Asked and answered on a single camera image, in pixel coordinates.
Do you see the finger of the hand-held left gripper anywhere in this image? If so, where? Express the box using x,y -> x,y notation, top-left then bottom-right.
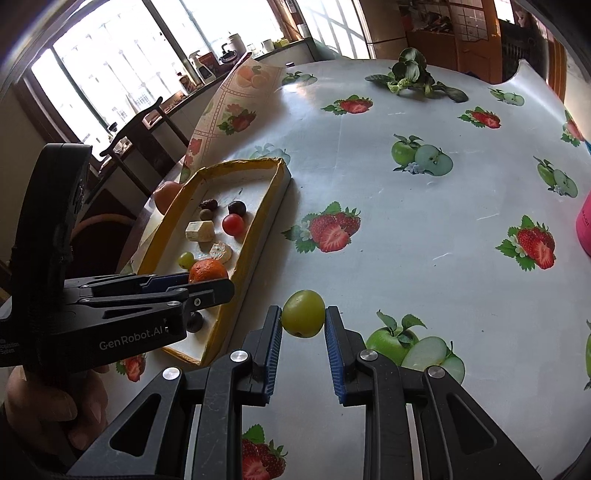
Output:
65,272 -> 191,297
78,278 -> 236,320

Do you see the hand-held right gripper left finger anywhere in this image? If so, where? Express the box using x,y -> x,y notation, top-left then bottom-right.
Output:
65,305 -> 283,480

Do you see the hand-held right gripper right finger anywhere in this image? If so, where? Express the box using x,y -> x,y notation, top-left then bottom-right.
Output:
324,305 -> 543,480

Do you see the small orange mandarin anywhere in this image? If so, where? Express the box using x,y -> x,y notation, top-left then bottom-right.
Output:
188,259 -> 230,284

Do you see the large pale spongy food chunk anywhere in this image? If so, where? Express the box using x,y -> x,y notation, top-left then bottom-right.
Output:
185,220 -> 216,243

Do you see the white foam tray yellow rim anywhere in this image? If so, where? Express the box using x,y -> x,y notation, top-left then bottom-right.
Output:
137,157 -> 293,367

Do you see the person's left hand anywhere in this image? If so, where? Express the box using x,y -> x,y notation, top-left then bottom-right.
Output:
4,364 -> 112,455

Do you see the curved yellow chair back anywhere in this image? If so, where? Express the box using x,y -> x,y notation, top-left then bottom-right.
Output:
71,213 -> 139,245

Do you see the red apple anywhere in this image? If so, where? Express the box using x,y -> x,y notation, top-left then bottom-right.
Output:
154,181 -> 185,215

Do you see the fruit print tablecloth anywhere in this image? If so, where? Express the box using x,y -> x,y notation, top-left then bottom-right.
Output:
115,58 -> 591,480

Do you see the dark wooden chair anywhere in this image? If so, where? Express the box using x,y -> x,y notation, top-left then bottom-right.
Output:
99,97 -> 190,195

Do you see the large window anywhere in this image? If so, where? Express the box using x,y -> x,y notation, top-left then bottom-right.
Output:
28,0 -> 287,153

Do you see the red brown box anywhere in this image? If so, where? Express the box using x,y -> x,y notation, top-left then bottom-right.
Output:
198,52 -> 223,77

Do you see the pink thermos cup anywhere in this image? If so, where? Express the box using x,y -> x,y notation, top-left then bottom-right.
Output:
574,191 -> 591,259

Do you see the green bok choy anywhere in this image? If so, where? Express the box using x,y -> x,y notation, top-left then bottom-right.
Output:
365,47 -> 468,103

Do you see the wooden glass cabinet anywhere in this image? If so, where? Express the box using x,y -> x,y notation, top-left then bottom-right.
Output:
406,0 -> 502,84

